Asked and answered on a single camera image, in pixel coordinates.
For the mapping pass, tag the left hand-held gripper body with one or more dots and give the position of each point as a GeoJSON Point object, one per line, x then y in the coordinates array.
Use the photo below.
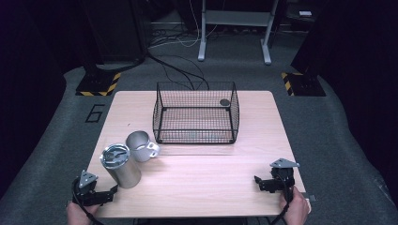
{"type": "Point", "coordinates": [87, 187]}

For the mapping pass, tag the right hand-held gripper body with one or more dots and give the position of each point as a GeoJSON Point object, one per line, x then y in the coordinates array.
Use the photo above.
{"type": "Point", "coordinates": [283, 178]}

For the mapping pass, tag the steel tumbler with lid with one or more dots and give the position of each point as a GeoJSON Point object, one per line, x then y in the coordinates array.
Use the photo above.
{"type": "Point", "coordinates": [122, 168]}

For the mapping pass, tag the person's left hand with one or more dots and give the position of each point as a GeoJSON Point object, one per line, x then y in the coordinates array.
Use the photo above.
{"type": "Point", "coordinates": [78, 214]}

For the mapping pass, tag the person's right hand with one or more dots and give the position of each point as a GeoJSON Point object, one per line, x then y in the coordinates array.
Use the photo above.
{"type": "Point", "coordinates": [297, 209]}

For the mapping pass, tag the grey tape strip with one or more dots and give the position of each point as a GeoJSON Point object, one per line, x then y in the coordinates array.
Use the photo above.
{"type": "Point", "coordinates": [311, 197]}

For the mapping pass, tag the dark round disc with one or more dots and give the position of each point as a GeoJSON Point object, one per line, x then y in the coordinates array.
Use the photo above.
{"type": "Point", "coordinates": [224, 102]}

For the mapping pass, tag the black base with hazard stripes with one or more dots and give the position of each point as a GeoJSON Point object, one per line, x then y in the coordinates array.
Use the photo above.
{"type": "Point", "coordinates": [97, 84]}
{"type": "Point", "coordinates": [303, 84]}

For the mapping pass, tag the black cabinet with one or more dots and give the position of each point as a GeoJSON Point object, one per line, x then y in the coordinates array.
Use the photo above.
{"type": "Point", "coordinates": [119, 28]}

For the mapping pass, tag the small white box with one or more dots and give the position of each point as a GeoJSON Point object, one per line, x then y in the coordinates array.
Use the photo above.
{"type": "Point", "coordinates": [305, 13]}

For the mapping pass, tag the white metal desk frame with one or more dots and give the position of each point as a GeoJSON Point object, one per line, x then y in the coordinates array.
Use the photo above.
{"type": "Point", "coordinates": [203, 40]}

